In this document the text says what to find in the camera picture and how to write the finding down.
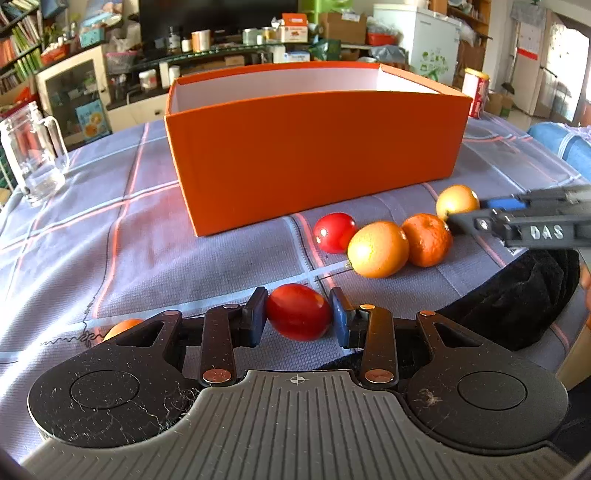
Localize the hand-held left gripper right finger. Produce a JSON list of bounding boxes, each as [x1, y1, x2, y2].
[[330, 286, 511, 387]]

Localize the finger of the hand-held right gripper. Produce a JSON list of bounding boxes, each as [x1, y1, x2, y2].
[[447, 209, 509, 238], [478, 194, 525, 210]]

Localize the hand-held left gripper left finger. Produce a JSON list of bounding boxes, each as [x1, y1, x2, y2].
[[102, 286, 269, 387]]

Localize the yellow apple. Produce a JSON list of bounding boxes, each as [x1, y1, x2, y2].
[[436, 185, 481, 222]]

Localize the large red tomato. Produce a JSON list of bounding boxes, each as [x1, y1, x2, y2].
[[265, 284, 334, 342]]

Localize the orange cardboard box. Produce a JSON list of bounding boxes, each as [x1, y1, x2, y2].
[[164, 63, 474, 237]]

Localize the person's right hand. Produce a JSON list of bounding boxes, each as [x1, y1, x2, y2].
[[581, 251, 591, 328]]

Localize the mandarin orange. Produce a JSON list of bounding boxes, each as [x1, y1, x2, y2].
[[401, 213, 453, 268]]

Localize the black fleece cloth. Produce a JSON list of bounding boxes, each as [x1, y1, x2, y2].
[[434, 249, 583, 352]]

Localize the large yellow orange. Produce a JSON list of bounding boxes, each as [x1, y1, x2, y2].
[[347, 222, 410, 278]]

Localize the blue cushion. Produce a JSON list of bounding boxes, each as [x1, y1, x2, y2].
[[526, 121, 591, 176]]

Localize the small red tomato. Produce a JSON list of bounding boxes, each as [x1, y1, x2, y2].
[[314, 212, 358, 254]]

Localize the red and yellow can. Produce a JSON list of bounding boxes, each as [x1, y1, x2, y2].
[[462, 68, 491, 118]]

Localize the small orange fruit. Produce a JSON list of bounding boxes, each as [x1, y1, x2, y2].
[[102, 318, 145, 342]]

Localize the grey plaid tablecloth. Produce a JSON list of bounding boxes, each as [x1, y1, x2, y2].
[[0, 111, 591, 462]]

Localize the white chest freezer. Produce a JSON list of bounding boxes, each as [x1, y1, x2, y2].
[[373, 4, 462, 84]]

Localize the green snack bag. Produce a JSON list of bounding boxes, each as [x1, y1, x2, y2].
[[308, 39, 342, 61]]

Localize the brown cardboard box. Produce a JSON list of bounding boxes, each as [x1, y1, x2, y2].
[[321, 13, 368, 44]]

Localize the cream television cabinet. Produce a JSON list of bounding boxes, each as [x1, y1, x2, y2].
[[106, 41, 370, 125]]

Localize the orange and white carton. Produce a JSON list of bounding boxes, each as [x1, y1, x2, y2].
[[281, 13, 309, 42]]

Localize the green stacked plastic bins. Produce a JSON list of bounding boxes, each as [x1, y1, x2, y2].
[[298, 0, 356, 14]]

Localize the pink plastic basket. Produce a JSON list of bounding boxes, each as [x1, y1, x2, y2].
[[105, 50, 139, 75]]

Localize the cream glass-door cabinet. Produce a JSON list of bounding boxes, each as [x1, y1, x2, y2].
[[36, 45, 114, 148]]

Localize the black television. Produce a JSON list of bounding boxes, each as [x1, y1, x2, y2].
[[139, 0, 300, 47]]

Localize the bookshelf with books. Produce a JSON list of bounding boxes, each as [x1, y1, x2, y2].
[[0, 0, 61, 107]]

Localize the wall calendar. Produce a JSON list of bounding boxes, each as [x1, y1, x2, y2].
[[516, 21, 541, 61]]

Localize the clear glass mug with handle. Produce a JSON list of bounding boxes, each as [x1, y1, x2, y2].
[[0, 102, 70, 207]]

